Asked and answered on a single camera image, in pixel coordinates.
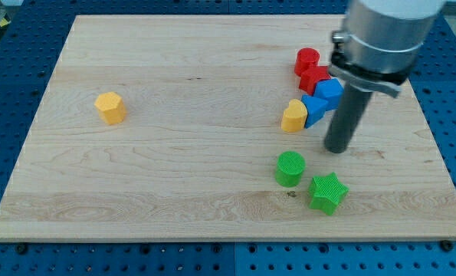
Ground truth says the green cylinder block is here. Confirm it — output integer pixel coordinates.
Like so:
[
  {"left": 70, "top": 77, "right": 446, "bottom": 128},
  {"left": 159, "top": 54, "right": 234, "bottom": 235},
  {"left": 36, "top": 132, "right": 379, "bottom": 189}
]
[{"left": 274, "top": 151, "right": 306, "bottom": 187}]

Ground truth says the black and silver mounting clamp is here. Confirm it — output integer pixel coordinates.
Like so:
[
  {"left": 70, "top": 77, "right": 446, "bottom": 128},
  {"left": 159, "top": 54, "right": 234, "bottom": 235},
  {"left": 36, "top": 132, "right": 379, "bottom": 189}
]
[{"left": 328, "top": 30, "right": 408, "bottom": 98}]

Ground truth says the light wooden board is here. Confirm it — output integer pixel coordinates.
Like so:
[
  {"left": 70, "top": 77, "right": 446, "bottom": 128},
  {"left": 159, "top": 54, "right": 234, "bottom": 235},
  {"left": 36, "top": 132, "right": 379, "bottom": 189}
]
[{"left": 0, "top": 15, "right": 456, "bottom": 243}]

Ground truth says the blue cube block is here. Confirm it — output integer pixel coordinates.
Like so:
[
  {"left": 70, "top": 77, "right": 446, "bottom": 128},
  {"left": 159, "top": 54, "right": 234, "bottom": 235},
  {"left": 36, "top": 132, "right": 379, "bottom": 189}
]
[{"left": 313, "top": 78, "right": 343, "bottom": 110}]

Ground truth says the yellow heart block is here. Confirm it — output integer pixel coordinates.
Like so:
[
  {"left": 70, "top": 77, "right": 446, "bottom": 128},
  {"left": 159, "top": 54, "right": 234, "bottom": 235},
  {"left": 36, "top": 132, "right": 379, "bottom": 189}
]
[{"left": 280, "top": 99, "right": 308, "bottom": 133}]

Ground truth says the red cylinder block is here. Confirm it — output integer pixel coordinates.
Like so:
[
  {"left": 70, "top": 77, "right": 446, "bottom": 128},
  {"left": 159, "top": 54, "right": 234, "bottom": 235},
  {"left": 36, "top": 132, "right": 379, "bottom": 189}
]
[{"left": 294, "top": 48, "right": 320, "bottom": 77}]

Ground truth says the red star block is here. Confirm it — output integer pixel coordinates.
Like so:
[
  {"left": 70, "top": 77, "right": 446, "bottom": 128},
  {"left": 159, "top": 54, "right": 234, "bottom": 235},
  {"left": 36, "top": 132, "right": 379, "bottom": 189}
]
[{"left": 299, "top": 66, "right": 331, "bottom": 96}]

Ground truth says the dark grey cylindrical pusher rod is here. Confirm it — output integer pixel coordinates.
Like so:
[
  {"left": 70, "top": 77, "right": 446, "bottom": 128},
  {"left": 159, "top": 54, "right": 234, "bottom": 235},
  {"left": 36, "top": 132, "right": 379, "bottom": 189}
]
[{"left": 324, "top": 84, "right": 372, "bottom": 153}]

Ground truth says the blue triangle block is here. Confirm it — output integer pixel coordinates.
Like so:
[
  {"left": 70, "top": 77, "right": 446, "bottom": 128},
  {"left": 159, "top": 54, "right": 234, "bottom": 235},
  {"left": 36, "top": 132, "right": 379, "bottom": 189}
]
[{"left": 301, "top": 94, "right": 328, "bottom": 129}]

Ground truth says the green star block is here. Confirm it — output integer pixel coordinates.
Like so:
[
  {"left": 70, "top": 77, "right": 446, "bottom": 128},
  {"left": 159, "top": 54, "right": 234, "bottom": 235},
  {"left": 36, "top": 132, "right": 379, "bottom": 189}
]
[{"left": 308, "top": 172, "right": 349, "bottom": 215}]

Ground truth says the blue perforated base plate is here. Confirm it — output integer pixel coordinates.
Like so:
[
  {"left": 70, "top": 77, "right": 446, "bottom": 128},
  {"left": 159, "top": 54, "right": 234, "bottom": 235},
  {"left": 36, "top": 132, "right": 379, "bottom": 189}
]
[{"left": 0, "top": 0, "right": 456, "bottom": 275}]

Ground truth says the yellow hexagon block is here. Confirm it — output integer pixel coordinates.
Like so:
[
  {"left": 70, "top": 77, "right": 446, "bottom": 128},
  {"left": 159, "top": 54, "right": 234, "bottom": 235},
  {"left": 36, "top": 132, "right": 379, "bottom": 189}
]
[{"left": 94, "top": 91, "right": 127, "bottom": 125}]

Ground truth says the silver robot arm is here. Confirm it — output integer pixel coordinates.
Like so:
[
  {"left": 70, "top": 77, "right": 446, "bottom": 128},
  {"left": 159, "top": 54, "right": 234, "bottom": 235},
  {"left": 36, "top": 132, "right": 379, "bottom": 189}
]
[{"left": 324, "top": 0, "right": 445, "bottom": 153}]

